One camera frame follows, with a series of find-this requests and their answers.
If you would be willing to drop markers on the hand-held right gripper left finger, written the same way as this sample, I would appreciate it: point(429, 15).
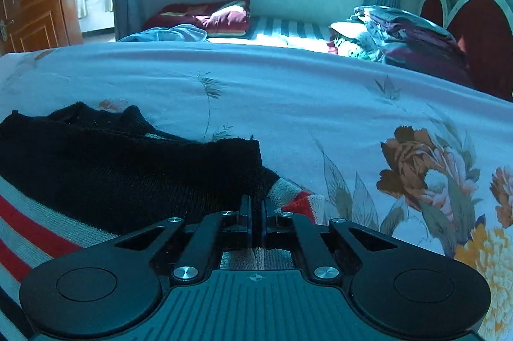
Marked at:
point(245, 216)

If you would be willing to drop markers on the pile of folded clothes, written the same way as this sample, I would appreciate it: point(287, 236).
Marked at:
point(408, 40)

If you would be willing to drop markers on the light blue cloth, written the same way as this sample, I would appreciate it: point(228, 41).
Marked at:
point(172, 33)

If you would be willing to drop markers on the red and white headboard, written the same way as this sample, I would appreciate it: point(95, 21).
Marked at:
point(485, 32)

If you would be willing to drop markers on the striped knit sweater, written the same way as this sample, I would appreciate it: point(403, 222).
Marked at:
point(120, 172)

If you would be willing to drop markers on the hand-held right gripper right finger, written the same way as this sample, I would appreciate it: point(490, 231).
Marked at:
point(265, 218)

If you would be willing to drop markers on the bed with floral sheet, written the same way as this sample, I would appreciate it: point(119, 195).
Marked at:
point(280, 104)

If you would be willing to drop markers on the striped mattress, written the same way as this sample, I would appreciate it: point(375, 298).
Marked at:
point(280, 32)

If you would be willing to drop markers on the maroon pillow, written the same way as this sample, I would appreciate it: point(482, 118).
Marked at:
point(208, 18)

